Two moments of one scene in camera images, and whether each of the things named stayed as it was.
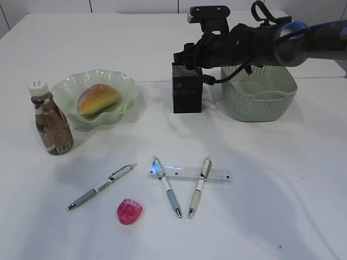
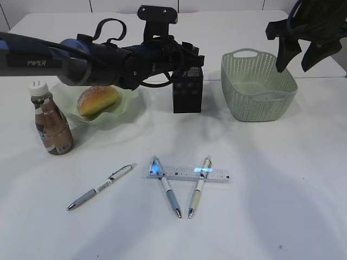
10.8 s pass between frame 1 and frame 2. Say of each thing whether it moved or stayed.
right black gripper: moved
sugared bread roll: stayed
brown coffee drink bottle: stayed
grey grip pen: stayed
